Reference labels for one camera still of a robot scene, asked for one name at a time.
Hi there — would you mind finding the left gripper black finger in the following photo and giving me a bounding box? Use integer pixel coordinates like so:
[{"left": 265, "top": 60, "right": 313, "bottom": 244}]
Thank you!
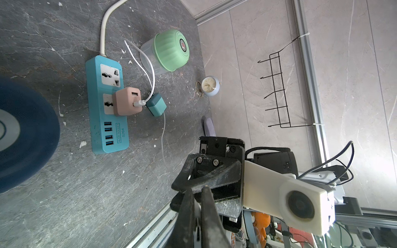
[{"left": 201, "top": 186, "right": 231, "bottom": 248}]

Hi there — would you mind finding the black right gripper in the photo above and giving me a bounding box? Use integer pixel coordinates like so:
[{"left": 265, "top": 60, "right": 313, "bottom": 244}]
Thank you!
[{"left": 165, "top": 136, "right": 245, "bottom": 248}]

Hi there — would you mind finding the teal square charger block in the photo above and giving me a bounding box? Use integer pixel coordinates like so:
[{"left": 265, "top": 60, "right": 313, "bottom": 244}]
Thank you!
[{"left": 146, "top": 93, "right": 167, "bottom": 117}]

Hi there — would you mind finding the teal power strip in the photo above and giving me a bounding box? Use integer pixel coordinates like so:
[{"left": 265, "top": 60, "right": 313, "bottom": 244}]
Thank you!
[{"left": 85, "top": 55, "right": 129, "bottom": 155}]

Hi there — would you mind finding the thin white USB cable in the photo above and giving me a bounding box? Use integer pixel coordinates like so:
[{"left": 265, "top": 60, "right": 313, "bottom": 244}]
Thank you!
[{"left": 123, "top": 39, "right": 167, "bottom": 165}]

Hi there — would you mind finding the pink USB charger adapter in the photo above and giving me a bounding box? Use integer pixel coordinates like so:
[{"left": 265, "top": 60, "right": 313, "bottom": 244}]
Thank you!
[{"left": 112, "top": 87, "right": 143, "bottom": 116}]

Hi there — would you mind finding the grey round alarm clock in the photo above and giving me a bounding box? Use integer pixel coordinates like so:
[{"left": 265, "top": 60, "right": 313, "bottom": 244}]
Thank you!
[{"left": 195, "top": 76, "right": 221, "bottom": 97}]

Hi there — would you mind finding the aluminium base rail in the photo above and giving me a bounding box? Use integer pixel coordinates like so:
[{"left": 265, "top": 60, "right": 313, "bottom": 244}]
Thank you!
[{"left": 125, "top": 204, "right": 178, "bottom": 248}]

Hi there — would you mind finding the black wall hook rack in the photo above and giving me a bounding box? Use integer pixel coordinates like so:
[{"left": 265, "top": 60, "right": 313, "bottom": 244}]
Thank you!
[{"left": 257, "top": 32, "right": 322, "bottom": 129}]

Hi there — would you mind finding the green cordless meat grinder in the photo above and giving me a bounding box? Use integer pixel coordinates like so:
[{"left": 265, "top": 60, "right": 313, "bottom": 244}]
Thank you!
[{"left": 140, "top": 30, "right": 190, "bottom": 75}]

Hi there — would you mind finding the thick white power cord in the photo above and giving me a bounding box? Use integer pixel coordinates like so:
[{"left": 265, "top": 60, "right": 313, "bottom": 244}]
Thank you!
[{"left": 99, "top": 0, "right": 128, "bottom": 57}]

